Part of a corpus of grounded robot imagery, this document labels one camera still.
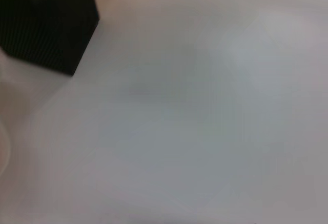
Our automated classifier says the black mesh pen holder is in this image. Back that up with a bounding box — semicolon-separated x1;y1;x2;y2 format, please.
0;0;100;76

